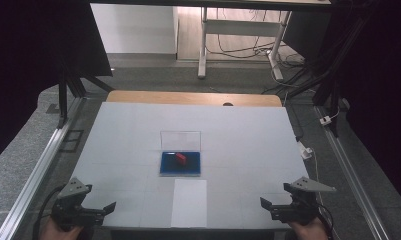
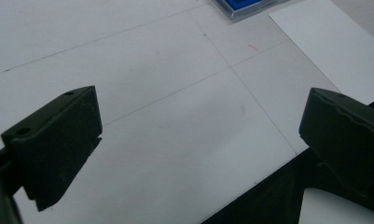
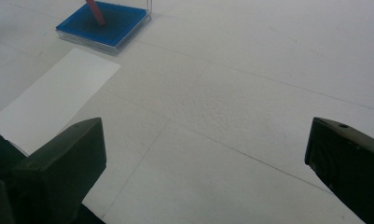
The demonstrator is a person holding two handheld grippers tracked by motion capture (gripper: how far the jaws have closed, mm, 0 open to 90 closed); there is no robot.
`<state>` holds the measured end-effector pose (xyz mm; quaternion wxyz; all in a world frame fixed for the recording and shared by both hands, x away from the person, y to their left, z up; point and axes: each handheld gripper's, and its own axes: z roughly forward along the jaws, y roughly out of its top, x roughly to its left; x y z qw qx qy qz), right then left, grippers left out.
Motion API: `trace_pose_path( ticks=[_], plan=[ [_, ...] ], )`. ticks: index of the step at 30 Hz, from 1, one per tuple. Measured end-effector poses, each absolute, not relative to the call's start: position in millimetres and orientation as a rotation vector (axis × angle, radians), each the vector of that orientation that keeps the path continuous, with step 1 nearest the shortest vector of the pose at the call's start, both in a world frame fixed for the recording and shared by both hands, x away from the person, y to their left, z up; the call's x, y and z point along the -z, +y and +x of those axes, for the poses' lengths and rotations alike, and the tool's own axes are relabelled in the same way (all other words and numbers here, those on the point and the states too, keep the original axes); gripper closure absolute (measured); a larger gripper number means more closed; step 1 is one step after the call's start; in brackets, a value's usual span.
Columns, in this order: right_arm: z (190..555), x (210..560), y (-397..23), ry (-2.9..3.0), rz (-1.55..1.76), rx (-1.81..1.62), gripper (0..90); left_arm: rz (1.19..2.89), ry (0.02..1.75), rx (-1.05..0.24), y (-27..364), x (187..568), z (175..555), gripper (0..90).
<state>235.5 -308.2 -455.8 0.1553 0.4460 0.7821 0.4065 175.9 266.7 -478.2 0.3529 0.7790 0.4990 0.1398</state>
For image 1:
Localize white paper sheet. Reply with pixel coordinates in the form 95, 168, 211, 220
170, 178, 209, 229

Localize person's left hand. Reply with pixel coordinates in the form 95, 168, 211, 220
39, 218, 86, 240

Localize red stamp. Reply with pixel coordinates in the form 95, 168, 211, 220
174, 152, 188, 166

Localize aluminium rail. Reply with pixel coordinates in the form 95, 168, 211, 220
0, 96, 87, 240
313, 105, 392, 240

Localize white cabinet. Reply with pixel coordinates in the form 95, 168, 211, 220
90, 3, 180, 56

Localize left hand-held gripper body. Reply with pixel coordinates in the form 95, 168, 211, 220
51, 177, 106, 232

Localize bundle of floor cables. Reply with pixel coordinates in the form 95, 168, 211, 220
206, 8, 306, 69

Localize black metal stand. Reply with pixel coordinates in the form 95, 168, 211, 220
284, 9, 372, 138
56, 59, 116, 130

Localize white table cover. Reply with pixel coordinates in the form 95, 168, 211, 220
71, 101, 311, 230

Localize white desk frame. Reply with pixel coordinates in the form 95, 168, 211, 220
197, 6, 293, 82

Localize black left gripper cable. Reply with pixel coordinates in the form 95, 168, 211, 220
32, 184, 66, 240

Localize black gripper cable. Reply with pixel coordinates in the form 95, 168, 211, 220
315, 191, 336, 240
32, 184, 66, 240

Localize blue ink pad clear lid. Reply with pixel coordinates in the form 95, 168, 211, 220
159, 130, 202, 177

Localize person's right hand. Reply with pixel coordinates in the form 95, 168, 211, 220
287, 215, 330, 240

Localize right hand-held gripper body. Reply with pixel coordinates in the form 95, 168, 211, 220
269, 176, 338, 227

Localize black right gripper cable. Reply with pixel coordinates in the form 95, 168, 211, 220
315, 191, 336, 240

